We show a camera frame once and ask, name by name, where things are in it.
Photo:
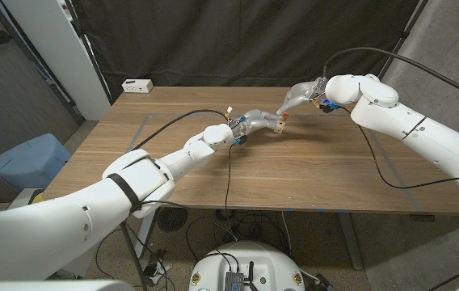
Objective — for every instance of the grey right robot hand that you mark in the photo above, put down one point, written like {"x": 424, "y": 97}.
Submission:
{"x": 302, "y": 94}

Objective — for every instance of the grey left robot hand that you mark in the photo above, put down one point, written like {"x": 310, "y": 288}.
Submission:
{"x": 255, "y": 120}

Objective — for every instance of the small wooden block with holes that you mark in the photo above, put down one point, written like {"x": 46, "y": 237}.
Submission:
{"x": 279, "y": 126}

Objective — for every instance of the red-headed screw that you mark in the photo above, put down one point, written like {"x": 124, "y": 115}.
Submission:
{"x": 285, "y": 116}

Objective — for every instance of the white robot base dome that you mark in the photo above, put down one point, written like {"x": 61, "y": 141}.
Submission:
{"x": 262, "y": 258}

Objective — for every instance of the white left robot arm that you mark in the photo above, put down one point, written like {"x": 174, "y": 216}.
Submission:
{"x": 112, "y": 194}

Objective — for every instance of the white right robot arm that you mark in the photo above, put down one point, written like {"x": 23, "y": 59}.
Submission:
{"x": 411, "y": 125}

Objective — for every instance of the black backdrop curtain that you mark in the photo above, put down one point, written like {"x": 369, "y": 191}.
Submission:
{"x": 233, "y": 40}

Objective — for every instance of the black backdrop stand pole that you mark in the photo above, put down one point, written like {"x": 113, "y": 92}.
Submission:
{"x": 399, "y": 40}
{"x": 90, "y": 56}

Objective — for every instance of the grey tape outline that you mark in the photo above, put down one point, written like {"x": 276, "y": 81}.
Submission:
{"x": 140, "y": 129}

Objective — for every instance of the white power strip box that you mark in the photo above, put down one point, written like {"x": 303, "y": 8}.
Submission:
{"x": 136, "y": 86}

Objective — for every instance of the round black floor fan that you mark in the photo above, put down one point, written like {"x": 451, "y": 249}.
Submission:
{"x": 173, "y": 219}

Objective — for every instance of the grey table leg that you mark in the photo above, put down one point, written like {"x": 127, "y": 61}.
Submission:
{"x": 350, "y": 242}

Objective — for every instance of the white table leg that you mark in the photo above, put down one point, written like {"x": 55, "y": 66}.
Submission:
{"x": 144, "y": 234}

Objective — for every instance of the grey electronics box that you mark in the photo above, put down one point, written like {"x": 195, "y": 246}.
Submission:
{"x": 234, "y": 281}

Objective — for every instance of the black floor device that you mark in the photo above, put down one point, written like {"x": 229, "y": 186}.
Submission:
{"x": 323, "y": 283}

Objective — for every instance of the black and white floor gadget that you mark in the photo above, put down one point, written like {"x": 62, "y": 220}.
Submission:
{"x": 157, "y": 266}

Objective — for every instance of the white column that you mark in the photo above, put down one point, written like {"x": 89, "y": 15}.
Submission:
{"x": 64, "y": 52}

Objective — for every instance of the blue plastic bin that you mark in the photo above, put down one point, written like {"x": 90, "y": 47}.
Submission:
{"x": 31, "y": 161}

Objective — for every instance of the dark grey door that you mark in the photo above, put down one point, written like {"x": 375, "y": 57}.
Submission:
{"x": 7, "y": 93}

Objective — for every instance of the white robot torso edge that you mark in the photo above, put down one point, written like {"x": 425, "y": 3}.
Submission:
{"x": 51, "y": 286}

